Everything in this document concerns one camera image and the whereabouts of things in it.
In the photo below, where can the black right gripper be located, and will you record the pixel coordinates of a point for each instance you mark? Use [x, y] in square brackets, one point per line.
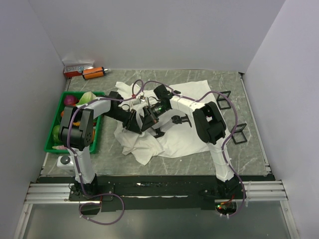
[150, 119]

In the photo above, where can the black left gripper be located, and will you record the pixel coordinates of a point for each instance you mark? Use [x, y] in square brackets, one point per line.
[130, 122]

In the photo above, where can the white garment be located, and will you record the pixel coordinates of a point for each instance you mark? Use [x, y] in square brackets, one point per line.
[178, 140]

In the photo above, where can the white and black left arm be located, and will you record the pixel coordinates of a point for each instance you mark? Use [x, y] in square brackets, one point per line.
[76, 133]

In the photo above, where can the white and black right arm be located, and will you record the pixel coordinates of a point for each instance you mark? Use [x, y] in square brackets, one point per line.
[210, 127]

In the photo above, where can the green toy lettuce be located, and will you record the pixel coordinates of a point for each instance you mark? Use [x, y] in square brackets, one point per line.
[86, 98]

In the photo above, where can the orange cylindrical tool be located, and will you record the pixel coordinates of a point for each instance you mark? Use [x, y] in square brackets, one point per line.
[93, 73]

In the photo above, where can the purple toy onion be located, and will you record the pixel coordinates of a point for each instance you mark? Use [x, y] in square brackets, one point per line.
[70, 100]

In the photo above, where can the red white carton box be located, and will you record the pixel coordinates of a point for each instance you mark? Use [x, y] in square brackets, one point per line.
[76, 70]

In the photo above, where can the green plastic tray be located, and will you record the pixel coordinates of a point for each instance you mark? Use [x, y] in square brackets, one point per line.
[52, 143]

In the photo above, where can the black frame stand far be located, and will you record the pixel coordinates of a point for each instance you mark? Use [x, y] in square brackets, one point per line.
[222, 103]

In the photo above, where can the black frame stand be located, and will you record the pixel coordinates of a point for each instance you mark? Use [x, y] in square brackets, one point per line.
[222, 103]
[239, 136]

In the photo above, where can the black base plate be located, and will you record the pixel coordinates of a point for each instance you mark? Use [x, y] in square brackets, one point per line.
[157, 192]

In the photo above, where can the black frame stand near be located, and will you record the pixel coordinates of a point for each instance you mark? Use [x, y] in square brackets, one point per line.
[239, 136]

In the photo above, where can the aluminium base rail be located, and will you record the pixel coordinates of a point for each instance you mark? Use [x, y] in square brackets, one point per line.
[59, 193]

